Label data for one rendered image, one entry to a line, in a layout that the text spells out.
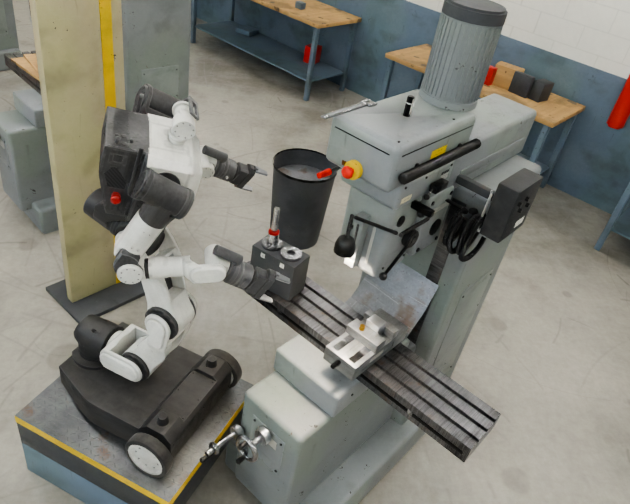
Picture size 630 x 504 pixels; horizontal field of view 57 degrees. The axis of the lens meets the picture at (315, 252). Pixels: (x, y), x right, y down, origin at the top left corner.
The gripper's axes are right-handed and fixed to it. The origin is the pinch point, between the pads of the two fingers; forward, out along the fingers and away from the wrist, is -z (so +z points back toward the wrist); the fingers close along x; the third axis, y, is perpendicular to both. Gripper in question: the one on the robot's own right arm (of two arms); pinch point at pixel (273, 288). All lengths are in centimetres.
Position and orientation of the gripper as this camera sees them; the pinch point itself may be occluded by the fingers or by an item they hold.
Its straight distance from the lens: 199.0
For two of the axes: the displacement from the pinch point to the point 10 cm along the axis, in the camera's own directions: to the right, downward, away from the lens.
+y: -1.7, -6.5, 7.4
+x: 6.1, -6.6, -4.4
